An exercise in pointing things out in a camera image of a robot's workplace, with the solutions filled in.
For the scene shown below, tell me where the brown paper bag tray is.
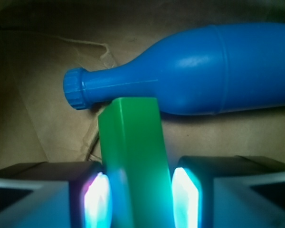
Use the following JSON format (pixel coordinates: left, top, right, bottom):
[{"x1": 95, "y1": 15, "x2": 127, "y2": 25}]
[{"x1": 0, "y1": 0, "x2": 285, "y2": 169}]

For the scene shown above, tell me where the green rectangular block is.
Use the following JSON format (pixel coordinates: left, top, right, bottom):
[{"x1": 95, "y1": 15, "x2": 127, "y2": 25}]
[{"x1": 98, "y1": 98, "x2": 174, "y2": 228}]

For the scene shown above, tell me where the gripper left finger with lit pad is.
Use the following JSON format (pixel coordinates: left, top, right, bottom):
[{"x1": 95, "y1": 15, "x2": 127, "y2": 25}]
[{"x1": 0, "y1": 161, "x2": 112, "y2": 228}]

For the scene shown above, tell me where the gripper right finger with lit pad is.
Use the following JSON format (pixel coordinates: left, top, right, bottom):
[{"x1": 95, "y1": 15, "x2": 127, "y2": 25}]
[{"x1": 172, "y1": 156, "x2": 285, "y2": 228}]

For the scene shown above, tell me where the blue toy bottle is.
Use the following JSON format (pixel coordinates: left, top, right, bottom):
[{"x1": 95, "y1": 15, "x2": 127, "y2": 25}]
[{"x1": 63, "y1": 22, "x2": 285, "y2": 115}]

